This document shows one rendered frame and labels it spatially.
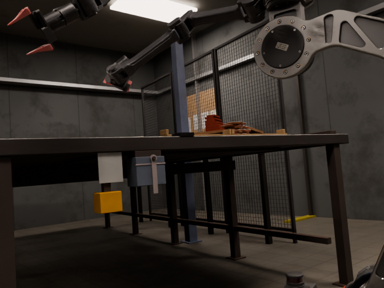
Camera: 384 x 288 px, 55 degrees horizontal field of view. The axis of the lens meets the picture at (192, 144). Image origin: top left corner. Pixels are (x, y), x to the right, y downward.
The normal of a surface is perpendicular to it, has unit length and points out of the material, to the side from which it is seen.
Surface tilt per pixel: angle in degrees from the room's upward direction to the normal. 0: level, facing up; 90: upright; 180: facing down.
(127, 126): 90
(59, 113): 90
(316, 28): 90
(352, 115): 90
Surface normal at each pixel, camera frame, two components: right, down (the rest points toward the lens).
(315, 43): -0.52, -0.02
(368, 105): -0.78, 0.01
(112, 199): 0.55, -0.11
